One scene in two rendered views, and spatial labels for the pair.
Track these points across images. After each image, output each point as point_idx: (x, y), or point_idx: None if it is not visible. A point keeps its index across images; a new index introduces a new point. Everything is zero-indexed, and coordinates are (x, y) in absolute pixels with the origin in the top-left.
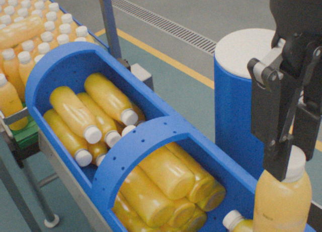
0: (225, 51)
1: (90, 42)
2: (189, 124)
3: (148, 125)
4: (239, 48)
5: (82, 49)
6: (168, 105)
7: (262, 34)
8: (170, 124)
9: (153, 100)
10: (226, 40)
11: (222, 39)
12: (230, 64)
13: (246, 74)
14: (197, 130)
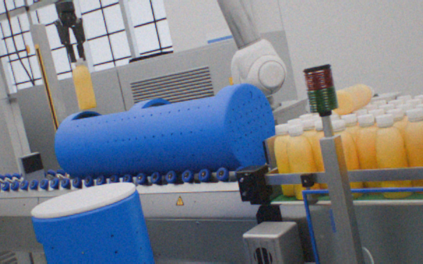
0: (123, 187)
1: (226, 96)
2: (131, 116)
3: (149, 100)
4: (105, 193)
5: (221, 89)
6: (147, 116)
7: (73, 206)
8: (138, 105)
9: (154, 106)
10: (122, 192)
11: (126, 191)
12: (116, 184)
13: (100, 185)
14: (127, 122)
